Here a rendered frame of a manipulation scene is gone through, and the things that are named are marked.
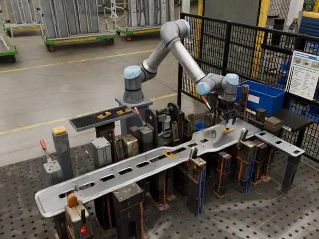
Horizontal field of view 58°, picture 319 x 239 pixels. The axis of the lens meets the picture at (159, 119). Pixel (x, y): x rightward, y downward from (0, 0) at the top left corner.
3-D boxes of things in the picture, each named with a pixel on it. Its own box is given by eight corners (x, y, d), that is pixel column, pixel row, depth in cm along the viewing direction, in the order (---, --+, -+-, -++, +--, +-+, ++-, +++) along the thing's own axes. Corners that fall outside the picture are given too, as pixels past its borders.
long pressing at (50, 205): (45, 225, 120) (44, 222, 119) (32, 193, 136) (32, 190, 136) (263, 132, 188) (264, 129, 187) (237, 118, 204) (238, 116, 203)
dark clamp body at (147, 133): (144, 188, 182) (143, 136, 165) (134, 177, 192) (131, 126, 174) (158, 182, 188) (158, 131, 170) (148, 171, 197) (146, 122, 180)
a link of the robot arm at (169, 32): (159, 19, 161) (211, 89, 158) (170, 17, 169) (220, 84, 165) (148, 33, 169) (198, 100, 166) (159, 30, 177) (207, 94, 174)
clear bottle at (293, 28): (290, 49, 201) (297, 18, 192) (282, 47, 206) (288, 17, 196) (296, 47, 204) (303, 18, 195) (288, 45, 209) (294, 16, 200)
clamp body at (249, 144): (242, 197, 175) (250, 149, 159) (228, 186, 184) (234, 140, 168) (252, 191, 180) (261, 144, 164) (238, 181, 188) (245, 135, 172)
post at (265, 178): (265, 182, 187) (273, 144, 174) (251, 173, 195) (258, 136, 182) (271, 179, 190) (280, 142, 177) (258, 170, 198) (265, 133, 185)
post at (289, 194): (289, 198, 174) (300, 159, 160) (274, 188, 182) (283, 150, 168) (296, 195, 177) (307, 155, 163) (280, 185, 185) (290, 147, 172)
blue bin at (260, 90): (271, 114, 200) (275, 97, 194) (233, 101, 220) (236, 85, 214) (282, 107, 210) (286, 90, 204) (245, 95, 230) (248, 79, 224)
